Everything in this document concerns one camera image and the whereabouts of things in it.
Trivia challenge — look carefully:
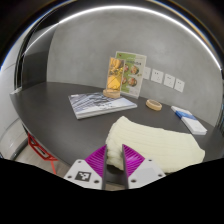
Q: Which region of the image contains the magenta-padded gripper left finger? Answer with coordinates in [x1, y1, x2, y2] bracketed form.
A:
[63, 144, 109, 191]

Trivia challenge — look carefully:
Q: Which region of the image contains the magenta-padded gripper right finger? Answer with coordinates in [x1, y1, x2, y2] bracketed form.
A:
[121, 143, 167, 190]

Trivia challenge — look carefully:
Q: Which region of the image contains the cream knitted towel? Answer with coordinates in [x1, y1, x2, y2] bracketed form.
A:
[105, 115, 206, 174]

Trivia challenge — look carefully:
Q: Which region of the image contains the red metal table leg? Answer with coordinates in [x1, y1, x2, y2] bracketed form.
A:
[27, 132, 59, 175]

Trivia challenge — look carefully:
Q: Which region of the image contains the grey cover magazine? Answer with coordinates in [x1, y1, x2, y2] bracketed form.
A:
[68, 91, 138, 120]

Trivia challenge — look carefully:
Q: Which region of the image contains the blue and white booklet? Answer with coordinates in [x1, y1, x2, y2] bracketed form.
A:
[171, 105, 198, 122]

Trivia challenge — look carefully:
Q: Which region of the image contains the green menu sign stand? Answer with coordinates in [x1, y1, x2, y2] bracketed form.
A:
[114, 50, 148, 100]

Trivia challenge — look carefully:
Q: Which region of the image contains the orange acrylic sign wooden base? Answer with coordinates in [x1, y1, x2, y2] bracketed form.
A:
[102, 56, 126, 99]

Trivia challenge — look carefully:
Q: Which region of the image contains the curved ceiling light strip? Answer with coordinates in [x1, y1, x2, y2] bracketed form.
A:
[0, 4, 222, 72]

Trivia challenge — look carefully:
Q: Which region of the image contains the round wooden ring coaster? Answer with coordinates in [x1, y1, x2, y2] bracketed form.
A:
[145, 98, 163, 112]

